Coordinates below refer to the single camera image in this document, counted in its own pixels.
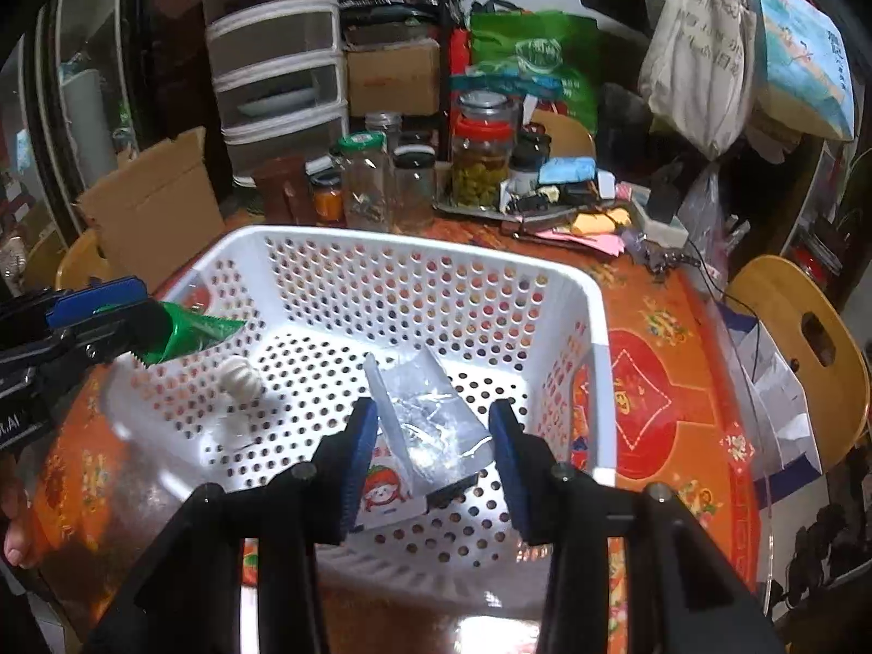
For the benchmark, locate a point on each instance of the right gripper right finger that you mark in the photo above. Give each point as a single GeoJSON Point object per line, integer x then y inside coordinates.
{"type": "Point", "coordinates": [683, 594]}

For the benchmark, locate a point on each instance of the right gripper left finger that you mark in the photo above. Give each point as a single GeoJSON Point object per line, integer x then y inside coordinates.
{"type": "Point", "coordinates": [184, 592]}

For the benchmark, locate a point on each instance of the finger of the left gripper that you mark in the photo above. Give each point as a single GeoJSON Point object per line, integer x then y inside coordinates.
{"type": "Point", "coordinates": [99, 339]}
{"type": "Point", "coordinates": [35, 314]}

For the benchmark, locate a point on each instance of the green foil pouch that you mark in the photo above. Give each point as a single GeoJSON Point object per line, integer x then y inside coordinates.
{"type": "Point", "coordinates": [184, 337]}

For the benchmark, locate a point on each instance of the white ribbed soft ball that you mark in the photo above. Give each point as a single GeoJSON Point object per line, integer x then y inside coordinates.
{"type": "Point", "coordinates": [240, 380]}

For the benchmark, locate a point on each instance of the small white wad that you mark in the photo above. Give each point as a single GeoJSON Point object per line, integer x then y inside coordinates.
{"type": "Point", "coordinates": [228, 430]}

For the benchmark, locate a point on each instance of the white cartoon snack packet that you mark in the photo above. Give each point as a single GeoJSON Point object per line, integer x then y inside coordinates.
{"type": "Point", "coordinates": [387, 497]}

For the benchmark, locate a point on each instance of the clear plastic zip bag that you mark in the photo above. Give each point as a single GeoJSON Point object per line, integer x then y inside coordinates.
{"type": "Point", "coordinates": [427, 424]}

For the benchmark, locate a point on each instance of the black soft bundle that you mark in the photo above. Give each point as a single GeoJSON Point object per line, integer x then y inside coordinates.
{"type": "Point", "coordinates": [442, 497]}

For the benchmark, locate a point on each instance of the person's left hand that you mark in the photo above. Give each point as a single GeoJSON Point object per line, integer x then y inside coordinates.
{"type": "Point", "coordinates": [18, 541]}

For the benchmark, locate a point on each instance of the left wooden chair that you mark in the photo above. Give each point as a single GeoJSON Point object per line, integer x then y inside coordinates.
{"type": "Point", "coordinates": [83, 265]}

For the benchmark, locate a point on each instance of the wooden chair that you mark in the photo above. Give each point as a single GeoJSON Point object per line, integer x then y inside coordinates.
{"type": "Point", "coordinates": [83, 265]}
{"type": "Point", "coordinates": [817, 346]}

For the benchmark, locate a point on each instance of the open cardboard box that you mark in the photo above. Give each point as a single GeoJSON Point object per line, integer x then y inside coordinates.
{"type": "Point", "coordinates": [157, 212]}

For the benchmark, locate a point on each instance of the white perforated plastic basket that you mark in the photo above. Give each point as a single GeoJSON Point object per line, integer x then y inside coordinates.
{"type": "Point", "coordinates": [434, 333]}

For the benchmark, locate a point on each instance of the blue white paper bag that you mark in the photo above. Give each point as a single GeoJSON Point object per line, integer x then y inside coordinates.
{"type": "Point", "coordinates": [775, 416]}

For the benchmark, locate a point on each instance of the small orange jar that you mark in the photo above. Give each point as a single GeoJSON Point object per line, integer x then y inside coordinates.
{"type": "Point", "coordinates": [327, 198]}

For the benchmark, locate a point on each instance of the green lid glass jar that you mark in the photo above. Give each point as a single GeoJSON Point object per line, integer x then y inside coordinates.
{"type": "Point", "coordinates": [362, 162]}

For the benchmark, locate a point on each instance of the right wooden chair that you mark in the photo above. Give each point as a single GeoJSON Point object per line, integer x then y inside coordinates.
{"type": "Point", "coordinates": [817, 346]}

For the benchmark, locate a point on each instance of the black lid empty jar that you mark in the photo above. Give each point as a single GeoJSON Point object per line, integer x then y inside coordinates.
{"type": "Point", "coordinates": [414, 173]}

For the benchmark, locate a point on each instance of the silver lid glass jar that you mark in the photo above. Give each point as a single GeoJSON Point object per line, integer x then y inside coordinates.
{"type": "Point", "coordinates": [388, 123]}

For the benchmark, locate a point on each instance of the white plastic drawer tower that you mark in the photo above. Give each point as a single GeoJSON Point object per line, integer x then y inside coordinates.
{"type": "Point", "coordinates": [279, 79]}

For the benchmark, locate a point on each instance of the brown cardboard box behind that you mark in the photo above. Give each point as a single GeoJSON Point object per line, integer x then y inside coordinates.
{"type": "Point", "coordinates": [404, 78]}

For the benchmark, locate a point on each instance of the red lid pickle jar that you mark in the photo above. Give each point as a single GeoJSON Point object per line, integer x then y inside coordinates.
{"type": "Point", "coordinates": [482, 141]}

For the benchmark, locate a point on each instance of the blue cloth mask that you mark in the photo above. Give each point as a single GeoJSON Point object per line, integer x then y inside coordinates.
{"type": "Point", "coordinates": [567, 169]}

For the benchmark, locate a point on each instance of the green shopping bag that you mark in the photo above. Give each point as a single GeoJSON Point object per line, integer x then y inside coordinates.
{"type": "Point", "coordinates": [550, 55]}

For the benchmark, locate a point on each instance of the beige canvas tote bag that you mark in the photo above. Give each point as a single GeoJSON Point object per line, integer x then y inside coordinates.
{"type": "Point", "coordinates": [698, 74]}

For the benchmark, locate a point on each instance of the blue illustrated tote bag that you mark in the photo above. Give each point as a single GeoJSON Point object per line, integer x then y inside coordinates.
{"type": "Point", "coordinates": [805, 75]}

